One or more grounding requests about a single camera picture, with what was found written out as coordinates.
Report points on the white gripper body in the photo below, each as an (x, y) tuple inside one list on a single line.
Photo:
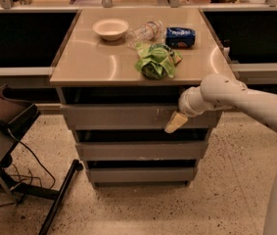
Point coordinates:
[(186, 104)]

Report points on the grey drawer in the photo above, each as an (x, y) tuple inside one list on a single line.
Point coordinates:
[(117, 116), (176, 174), (141, 151)]

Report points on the grey drawer cabinet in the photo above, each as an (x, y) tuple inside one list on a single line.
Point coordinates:
[(93, 71)]

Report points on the green chip bag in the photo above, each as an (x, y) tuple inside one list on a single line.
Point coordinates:
[(157, 61)]

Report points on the grey bottom drawer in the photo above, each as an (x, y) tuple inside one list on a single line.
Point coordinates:
[(176, 174)]

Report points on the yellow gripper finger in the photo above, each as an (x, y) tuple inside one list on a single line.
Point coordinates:
[(176, 121)]

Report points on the clear plastic bottle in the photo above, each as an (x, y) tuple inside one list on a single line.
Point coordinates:
[(148, 31)]

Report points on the white bowl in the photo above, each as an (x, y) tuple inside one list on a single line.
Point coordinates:
[(110, 29)]

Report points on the grey middle drawer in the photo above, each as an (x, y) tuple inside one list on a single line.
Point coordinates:
[(141, 151)]

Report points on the grey top drawer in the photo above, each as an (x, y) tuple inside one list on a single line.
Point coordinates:
[(117, 116)]

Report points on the blue soda can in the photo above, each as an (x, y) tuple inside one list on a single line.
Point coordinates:
[(180, 37)]

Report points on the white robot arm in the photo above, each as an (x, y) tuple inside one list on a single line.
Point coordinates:
[(216, 92)]

